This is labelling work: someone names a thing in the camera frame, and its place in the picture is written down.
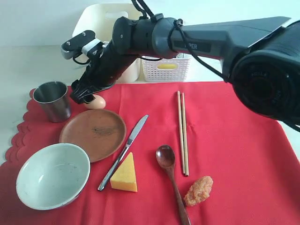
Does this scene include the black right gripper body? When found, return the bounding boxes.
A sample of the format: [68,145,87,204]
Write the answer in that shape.
[77,42,139,91]

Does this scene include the brown egg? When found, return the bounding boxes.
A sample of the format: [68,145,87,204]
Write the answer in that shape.
[83,95,106,109]

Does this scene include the yellow lemon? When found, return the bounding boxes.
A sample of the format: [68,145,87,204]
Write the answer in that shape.
[157,64,178,70]

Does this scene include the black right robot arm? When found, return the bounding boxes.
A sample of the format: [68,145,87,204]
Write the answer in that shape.
[70,15,300,130]

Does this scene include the stainless steel cup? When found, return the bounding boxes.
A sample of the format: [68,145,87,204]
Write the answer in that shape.
[32,81,71,123]

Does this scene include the brown wooden plate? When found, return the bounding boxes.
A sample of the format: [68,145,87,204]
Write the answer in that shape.
[59,109,127,162]

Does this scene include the cream plastic bin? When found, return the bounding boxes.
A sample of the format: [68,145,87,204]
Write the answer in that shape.
[72,3,142,83]

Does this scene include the white perforated plastic basket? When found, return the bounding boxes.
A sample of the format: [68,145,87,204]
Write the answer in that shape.
[142,56,191,83]

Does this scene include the stainless steel table knife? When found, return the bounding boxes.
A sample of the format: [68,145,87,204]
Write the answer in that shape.
[97,114,149,191]

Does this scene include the red tablecloth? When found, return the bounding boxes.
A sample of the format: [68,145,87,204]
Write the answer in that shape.
[0,82,300,225]

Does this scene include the left wooden chopstick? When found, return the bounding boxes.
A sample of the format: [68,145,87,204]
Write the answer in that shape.
[177,90,185,175]

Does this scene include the wooden chopstick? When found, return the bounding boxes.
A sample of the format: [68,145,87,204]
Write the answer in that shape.
[177,90,185,175]
[181,93,189,176]

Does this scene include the pale green ceramic bowl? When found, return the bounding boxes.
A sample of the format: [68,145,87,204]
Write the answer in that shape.
[15,143,90,210]

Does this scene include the yellow cheese wedge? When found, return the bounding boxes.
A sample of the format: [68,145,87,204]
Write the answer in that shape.
[110,152,137,192]

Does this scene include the dark wooden spoon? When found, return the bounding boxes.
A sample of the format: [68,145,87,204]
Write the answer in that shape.
[156,145,191,225]

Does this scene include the right wooden chopstick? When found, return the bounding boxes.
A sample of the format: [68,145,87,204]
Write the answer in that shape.
[181,93,189,176]

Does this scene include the fried chicken piece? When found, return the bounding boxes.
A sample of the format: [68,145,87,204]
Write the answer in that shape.
[184,176,213,206]

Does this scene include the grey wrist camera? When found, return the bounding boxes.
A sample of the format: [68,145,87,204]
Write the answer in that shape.
[60,30,104,60]

